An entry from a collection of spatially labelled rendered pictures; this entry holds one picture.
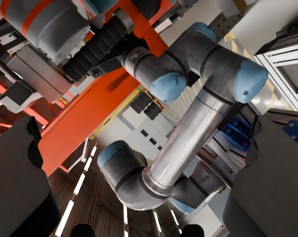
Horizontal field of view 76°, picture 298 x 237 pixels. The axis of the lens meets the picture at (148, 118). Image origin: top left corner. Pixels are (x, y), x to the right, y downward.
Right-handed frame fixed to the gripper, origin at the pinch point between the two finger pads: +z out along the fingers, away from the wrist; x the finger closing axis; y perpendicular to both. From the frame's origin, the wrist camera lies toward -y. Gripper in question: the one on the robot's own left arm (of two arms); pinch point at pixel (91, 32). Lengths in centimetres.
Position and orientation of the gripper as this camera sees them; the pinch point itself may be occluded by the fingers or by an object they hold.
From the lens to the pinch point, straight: 67.0
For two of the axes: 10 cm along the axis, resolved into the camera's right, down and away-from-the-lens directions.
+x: -3.2, -3.2, -8.9
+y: 7.1, -7.1, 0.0
